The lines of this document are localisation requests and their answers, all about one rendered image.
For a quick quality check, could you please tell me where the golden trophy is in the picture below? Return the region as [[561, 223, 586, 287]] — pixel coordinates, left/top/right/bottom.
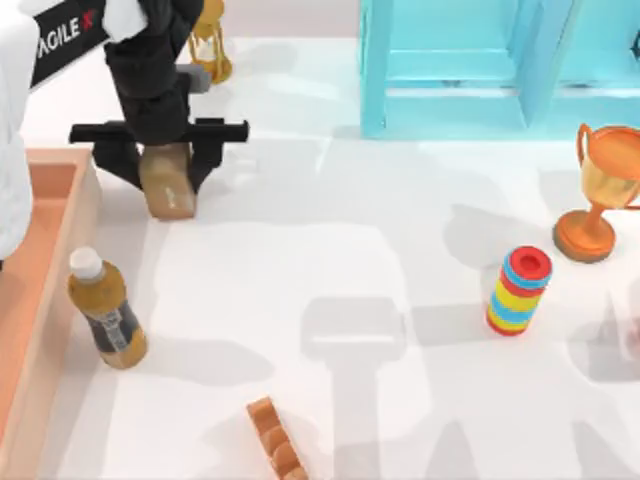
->
[[187, 0, 235, 85]]

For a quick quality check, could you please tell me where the orange brown bread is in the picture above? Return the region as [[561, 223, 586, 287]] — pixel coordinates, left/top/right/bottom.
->
[[245, 395, 307, 480]]

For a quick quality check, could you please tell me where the light blue rack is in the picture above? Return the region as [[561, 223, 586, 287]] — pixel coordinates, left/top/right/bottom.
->
[[358, 0, 640, 142]]

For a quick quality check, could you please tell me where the stack of coloured rings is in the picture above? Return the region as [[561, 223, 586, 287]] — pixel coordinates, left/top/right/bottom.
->
[[485, 244, 554, 338]]

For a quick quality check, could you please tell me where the orange trophy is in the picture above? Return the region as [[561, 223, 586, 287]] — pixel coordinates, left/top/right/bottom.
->
[[551, 123, 640, 264]]

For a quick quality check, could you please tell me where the brown bottle with white cap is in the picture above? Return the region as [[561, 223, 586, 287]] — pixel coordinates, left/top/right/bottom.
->
[[66, 246, 150, 372]]

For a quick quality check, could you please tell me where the pale grey rounded box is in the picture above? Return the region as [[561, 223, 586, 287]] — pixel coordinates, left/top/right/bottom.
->
[[174, 62, 212, 96]]

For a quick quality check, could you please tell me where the shallow salmon box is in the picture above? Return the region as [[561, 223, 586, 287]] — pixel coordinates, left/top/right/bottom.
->
[[0, 146, 103, 480]]

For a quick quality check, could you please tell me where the tan brown block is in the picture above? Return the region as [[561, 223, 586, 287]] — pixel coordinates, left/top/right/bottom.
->
[[138, 141, 197, 222]]

